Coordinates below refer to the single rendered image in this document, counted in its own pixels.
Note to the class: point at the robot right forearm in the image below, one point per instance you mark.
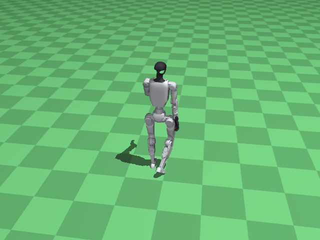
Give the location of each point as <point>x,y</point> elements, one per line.
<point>175,109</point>

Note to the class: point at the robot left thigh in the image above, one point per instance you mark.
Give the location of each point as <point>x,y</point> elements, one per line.
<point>150,125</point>

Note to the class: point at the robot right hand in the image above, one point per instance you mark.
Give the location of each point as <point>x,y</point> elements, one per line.
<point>176,123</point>

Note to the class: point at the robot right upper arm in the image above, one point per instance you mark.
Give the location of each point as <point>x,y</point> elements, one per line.
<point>173,87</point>

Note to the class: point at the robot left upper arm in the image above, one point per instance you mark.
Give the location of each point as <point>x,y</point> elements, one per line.
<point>146,86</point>

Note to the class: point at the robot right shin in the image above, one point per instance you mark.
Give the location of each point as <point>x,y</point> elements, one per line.
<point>166,153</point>

